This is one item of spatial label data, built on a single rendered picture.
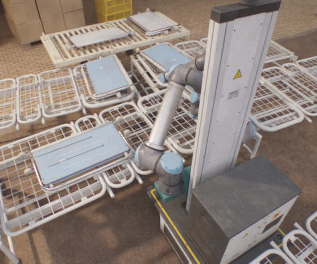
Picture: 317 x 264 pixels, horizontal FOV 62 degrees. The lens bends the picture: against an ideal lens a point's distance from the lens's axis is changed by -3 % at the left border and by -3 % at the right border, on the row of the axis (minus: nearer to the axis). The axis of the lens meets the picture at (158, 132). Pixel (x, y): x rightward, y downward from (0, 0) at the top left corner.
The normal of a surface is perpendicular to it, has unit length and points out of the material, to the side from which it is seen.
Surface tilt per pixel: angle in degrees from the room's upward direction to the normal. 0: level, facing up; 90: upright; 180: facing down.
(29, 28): 90
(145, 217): 0
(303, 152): 0
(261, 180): 0
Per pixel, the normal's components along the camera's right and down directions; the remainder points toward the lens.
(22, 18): 0.63, 0.53
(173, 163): 0.07, -0.69
